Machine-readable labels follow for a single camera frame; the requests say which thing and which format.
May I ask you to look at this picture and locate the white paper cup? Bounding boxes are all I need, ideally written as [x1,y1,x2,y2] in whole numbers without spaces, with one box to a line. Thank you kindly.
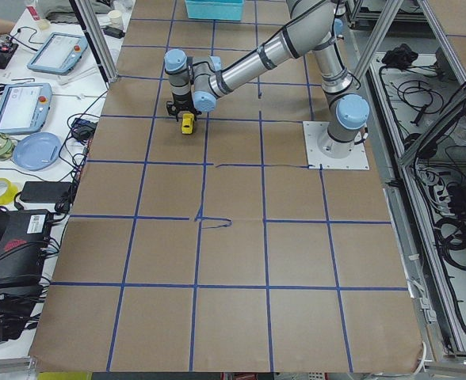
[108,9,124,30]

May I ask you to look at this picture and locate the lower teach pendant tablet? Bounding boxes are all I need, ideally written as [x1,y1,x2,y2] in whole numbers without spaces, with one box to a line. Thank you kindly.
[0,83,53,135]

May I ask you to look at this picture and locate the light blue plate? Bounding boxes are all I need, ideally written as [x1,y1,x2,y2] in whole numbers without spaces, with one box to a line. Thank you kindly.
[12,132,61,171]

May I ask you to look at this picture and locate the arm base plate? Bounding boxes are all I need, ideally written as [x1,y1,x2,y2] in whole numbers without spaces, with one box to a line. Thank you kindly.
[303,121,369,170]

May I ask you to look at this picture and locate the black power adapter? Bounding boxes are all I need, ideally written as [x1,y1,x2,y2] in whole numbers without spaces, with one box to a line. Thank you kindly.
[19,181,71,203]

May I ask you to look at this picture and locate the black computer box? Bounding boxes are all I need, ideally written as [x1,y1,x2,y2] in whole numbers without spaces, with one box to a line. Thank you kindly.
[0,208,53,289]

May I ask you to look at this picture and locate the upper teach pendant tablet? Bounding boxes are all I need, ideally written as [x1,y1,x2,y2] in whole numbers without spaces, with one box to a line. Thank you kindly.
[26,32,89,75]

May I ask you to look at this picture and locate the yellow beetle toy car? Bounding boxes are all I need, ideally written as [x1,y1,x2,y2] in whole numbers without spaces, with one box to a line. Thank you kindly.
[181,112,195,135]

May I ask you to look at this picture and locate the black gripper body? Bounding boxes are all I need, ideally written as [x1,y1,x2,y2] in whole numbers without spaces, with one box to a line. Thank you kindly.
[166,93,200,118]

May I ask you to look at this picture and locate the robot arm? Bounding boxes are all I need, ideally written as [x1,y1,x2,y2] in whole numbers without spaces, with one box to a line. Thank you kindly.
[312,1,346,44]
[164,1,369,146]

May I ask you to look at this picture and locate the teach pendant tablet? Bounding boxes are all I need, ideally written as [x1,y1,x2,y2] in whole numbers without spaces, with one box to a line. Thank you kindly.
[26,32,89,75]
[0,83,53,135]

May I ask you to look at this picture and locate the teal plastic bin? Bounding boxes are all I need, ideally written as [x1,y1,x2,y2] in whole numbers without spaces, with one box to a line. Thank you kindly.
[185,0,245,21]

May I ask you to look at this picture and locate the aluminium frame post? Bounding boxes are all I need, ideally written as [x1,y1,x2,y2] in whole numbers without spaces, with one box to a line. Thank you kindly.
[69,0,118,84]

